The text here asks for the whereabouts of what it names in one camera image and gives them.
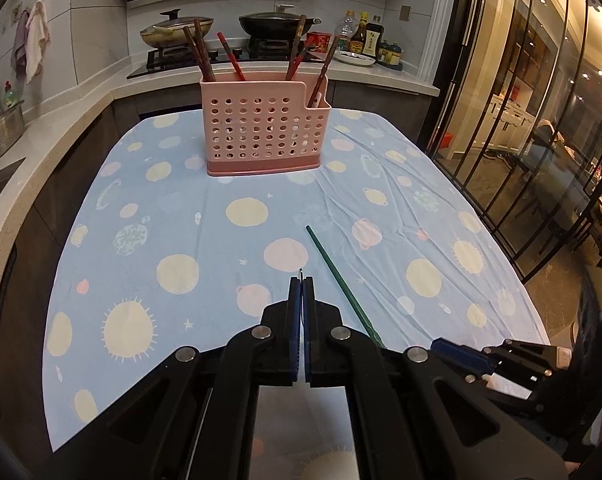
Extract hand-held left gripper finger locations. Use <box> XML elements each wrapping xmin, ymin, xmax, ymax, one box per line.
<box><xmin>43</xmin><ymin>276</ymin><xmax>303</xmax><ymax>480</ymax></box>
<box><xmin>302</xmin><ymin>276</ymin><xmax>569</xmax><ymax>480</ymax></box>

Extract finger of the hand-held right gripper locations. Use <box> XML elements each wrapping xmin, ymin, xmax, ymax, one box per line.
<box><xmin>481</xmin><ymin>366</ymin><xmax>554</xmax><ymax>417</ymax></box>
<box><xmin>430</xmin><ymin>337</ymin><xmax>574</xmax><ymax>377</ymax></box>

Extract pink perforated utensil holder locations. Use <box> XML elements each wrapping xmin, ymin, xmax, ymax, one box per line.
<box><xmin>200</xmin><ymin>79</ymin><xmax>332</xmax><ymax>177</ymax></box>

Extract dark red chopstick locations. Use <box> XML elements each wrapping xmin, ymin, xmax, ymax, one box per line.
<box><xmin>292</xmin><ymin>47</ymin><xmax>316</xmax><ymax>82</ymax></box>
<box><xmin>308</xmin><ymin>36</ymin><xmax>339</xmax><ymax>107</ymax></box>
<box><xmin>286</xmin><ymin>14</ymin><xmax>308</xmax><ymax>82</ymax></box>

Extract maroon chopstick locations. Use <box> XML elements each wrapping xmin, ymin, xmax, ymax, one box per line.
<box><xmin>182</xmin><ymin>26</ymin><xmax>213</xmax><ymax>82</ymax></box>

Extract blue planet-print tablecloth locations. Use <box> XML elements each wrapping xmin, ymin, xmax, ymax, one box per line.
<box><xmin>43</xmin><ymin>107</ymin><xmax>552</xmax><ymax>480</ymax></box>

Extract glass sliding door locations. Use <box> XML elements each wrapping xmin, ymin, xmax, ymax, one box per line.
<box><xmin>421</xmin><ymin>0</ymin><xmax>602</xmax><ymax>311</ymax></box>

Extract white plate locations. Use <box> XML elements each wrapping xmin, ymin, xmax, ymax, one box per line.
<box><xmin>332</xmin><ymin>51</ymin><xmax>378</xmax><ymax>67</ymax></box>

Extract small seasoning jars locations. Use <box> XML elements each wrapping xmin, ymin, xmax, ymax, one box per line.
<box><xmin>378</xmin><ymin>41</ymin><xmax>405</xmax><ymax>67</ymax></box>

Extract black gas stove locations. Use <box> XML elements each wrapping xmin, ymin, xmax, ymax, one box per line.
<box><xmin>127</xmin><ymin>46</ymin><xmax>309</xmax><ymax>80</ymax></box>

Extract clear oil bottle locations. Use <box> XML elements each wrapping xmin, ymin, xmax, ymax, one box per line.
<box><xmin>336</xmin><ymin>9</ymin><xmax>360</xmax><ymax>54</ymax></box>

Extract black wok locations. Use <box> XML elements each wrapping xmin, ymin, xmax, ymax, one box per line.
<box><xmin>238</xmin><ymin>9</ymin><xmax>323</xmax><ymax>39</ymax></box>

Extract yellow frying pan with lid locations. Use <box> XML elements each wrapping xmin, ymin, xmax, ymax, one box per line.
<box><xmin>140</xmin><ymin>8</ymin><xmax>215</xmax><ymax>49</ymax></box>

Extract steel pot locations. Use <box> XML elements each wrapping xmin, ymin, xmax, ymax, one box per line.
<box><xmin>0</xmin><ymin>100</ymin><xmax>28</xmax><ymax>169</ymax></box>

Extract green dish soap bottle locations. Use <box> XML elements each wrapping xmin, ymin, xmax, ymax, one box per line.
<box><xmin>2</xmin><ymin>80</ymin><xmax>25</xmax><ymax>112</ymax></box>

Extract white hanging cloth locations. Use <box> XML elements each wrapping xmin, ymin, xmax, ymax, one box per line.
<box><xmin>25</xmin><ymin>0</ymin><xmax>52</xmax><ymax>84</ymax></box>

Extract purple hanging cloth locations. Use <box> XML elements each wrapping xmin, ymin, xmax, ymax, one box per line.
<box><xmin>12</xmin><ymin>9</ymin><xmax>32</xmax><ymax>69</ymax></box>

